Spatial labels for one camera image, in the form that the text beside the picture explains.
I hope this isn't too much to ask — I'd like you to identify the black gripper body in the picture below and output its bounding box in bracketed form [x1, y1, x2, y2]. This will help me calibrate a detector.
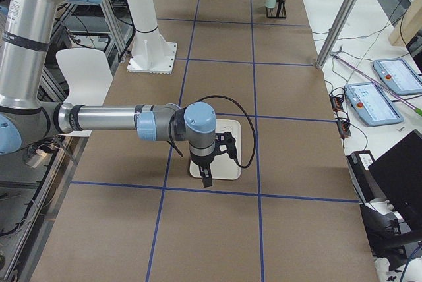
[197, 132, 238, 167]

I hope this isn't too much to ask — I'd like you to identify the light green cup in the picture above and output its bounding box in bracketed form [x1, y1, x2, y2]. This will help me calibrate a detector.
[265, 0, 277, 9]

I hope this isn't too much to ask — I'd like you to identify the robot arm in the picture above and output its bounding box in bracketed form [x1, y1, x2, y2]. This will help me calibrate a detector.
[1, 0, 238, 187]

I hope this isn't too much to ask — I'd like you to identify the cream rabbit tray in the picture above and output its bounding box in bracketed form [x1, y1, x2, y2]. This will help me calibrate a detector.
[186, 118, 241, 187]

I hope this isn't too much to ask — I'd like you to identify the orange electronics module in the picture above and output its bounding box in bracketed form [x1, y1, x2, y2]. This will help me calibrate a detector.
[330, 95, 344, 112]

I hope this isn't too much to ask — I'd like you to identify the black box on side table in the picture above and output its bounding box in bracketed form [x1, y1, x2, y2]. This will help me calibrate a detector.
[346, 150, 383, 202]

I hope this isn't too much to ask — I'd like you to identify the white chair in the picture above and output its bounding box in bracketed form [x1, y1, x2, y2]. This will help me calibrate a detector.
[55, 49, 114, 137]

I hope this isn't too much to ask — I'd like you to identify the near teach pendant tablet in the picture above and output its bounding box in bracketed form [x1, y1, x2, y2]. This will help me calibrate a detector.
[344, 82, 404, 127]

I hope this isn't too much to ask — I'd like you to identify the teach pendant tablet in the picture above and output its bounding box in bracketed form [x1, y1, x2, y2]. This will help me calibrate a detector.
[344, 82, 404, 127]
[373, 59, 421, 96]

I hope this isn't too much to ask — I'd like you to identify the black laptop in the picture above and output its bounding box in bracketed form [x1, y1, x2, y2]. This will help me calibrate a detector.
[369, 129, 421, 230]

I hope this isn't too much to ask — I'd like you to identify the far teach pendant tablet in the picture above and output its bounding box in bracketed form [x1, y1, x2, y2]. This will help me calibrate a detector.
[373, 59, 421, 96]

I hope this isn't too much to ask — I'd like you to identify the purple rod with green tip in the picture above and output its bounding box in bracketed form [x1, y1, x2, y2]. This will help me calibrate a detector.
[330, 53, 422, 116]

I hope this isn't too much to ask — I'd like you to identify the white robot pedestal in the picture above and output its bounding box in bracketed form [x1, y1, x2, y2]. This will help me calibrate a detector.
[127, 0, 177, 74]

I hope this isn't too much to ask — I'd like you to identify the black wire cup rack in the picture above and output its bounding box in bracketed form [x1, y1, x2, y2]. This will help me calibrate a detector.
[265, 0, 287, 19]

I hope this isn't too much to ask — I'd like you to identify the aluminium frame post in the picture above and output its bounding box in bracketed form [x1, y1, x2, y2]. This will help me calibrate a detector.
[315, 0, 357, 69]

